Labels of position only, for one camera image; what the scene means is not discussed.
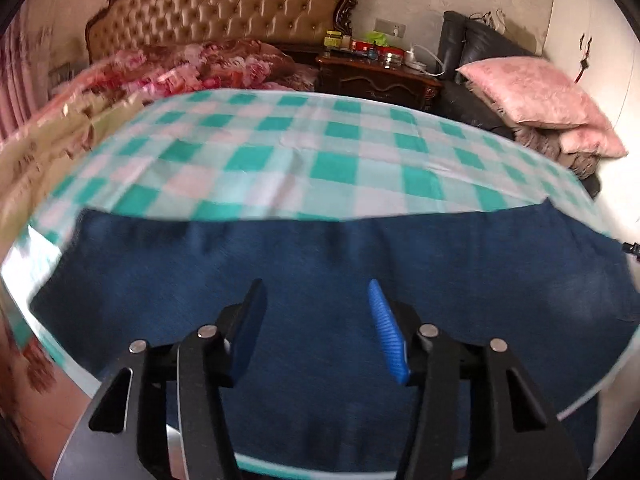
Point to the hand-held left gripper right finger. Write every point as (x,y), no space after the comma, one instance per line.
(387,335)

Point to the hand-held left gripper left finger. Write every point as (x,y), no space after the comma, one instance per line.
(250,332)

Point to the blue pants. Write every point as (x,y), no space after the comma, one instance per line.
(310,255)

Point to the green white checkered sheet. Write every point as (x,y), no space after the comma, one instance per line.
(300,150)

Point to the grey brown cushion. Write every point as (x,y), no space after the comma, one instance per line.
(545,147)

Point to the black leather sofa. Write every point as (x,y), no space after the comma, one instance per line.
(460,100)

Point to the dark wooden nightstand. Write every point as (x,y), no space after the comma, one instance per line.
(380,82)

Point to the red pink floral blanket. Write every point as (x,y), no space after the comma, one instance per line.
(210,65)

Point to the beige floral quilt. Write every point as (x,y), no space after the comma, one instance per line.
(50,150)

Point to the white power strip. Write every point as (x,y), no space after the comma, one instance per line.
(417,64)

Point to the large pink pillow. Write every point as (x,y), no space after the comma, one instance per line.
(535,92)

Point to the small pink pillow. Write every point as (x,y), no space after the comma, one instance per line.
(595,140)

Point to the red flat tin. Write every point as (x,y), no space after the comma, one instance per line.
(364,46)

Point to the green crumpled bag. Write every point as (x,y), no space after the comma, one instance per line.
(376,36)

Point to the yellow jar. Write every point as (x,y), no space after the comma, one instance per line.
(332,40)

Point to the tufted tan headboard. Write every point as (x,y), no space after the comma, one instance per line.
(225,5)

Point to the pink curtain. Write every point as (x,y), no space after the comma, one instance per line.
(20,85)

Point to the grey wall socket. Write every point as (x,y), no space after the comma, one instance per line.
(390,27)

